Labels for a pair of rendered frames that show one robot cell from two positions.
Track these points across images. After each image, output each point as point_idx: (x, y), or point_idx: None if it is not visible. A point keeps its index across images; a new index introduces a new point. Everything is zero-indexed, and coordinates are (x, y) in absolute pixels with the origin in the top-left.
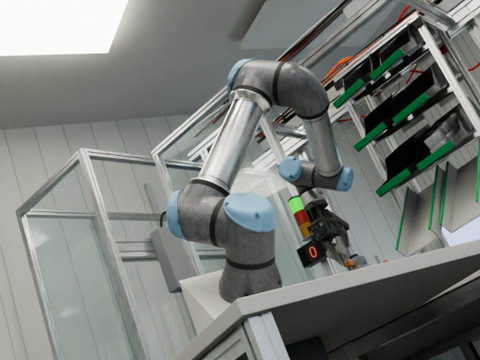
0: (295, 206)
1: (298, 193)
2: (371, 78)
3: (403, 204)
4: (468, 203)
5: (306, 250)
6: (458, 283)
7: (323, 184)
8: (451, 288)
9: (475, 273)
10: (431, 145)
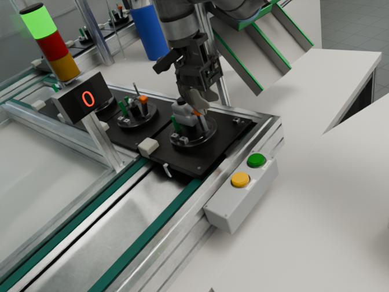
0: (49, 24)
1: (178, 14)
2: None
3: (220, 38)
4: (279, 44)
5: (76, 97)
6: (340, 115)
7: (246, 10)
8: (337, 119)
9: (347, 105)
10: None
